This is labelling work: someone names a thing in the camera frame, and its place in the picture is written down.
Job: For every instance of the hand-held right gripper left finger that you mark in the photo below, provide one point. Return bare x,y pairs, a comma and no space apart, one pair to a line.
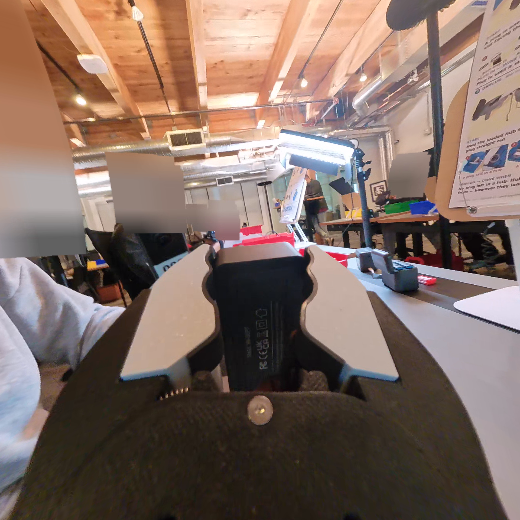
174,321

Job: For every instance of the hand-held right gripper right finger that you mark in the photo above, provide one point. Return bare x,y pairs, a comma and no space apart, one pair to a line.
345,325

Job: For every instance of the black usb hub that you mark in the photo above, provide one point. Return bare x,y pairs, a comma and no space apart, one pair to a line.
260,292

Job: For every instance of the person's left forearm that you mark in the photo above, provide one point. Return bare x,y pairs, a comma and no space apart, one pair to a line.
40,317

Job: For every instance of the grey label printer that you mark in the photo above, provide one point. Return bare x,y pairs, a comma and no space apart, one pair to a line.
396,280

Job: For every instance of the small grey device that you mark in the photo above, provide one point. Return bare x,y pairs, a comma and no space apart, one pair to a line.
363,258

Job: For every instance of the small red box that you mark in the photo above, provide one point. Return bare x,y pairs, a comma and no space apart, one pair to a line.
426,280

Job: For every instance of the black tape strip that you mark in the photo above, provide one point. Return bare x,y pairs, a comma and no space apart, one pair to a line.
447,294

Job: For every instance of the wooden office desk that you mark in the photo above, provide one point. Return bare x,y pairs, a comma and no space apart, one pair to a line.
365,220

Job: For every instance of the white ceiling vent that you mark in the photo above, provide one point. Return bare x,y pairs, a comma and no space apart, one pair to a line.
186,139

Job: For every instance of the yellow storage bin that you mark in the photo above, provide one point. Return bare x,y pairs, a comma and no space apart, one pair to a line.
353,213

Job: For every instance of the black light stand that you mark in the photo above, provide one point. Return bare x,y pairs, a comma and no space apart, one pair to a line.
362,203

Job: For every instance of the green storage bin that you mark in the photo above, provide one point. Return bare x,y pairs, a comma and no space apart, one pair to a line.
400,208

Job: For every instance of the square marker sign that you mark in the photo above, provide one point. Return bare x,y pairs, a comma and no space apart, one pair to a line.
378,191

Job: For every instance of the white printed banner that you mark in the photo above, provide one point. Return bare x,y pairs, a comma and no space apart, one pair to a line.
292,195

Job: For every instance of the blue storage bin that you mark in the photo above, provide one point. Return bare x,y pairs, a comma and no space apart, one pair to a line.
422,208

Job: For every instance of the white document stand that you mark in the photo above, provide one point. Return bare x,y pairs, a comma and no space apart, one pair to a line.
495,308

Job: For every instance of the white led light panel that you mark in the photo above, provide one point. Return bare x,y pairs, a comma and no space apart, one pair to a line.
317,146

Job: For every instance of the instruction sheet on stand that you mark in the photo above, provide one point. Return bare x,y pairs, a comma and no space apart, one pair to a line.
447,162

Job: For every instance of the white ceiling access point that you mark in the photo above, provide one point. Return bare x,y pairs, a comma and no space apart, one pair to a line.
92,63

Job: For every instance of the black disc-topped pole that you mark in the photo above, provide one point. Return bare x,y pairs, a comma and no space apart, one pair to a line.
436,122

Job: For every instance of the white pendant lamp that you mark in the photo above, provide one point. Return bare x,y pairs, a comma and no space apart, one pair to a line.
137,14

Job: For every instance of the instruction poster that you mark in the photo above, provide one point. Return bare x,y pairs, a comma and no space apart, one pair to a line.
491,122

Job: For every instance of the silver air duct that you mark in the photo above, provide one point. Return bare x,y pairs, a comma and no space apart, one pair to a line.
122,150
365,95

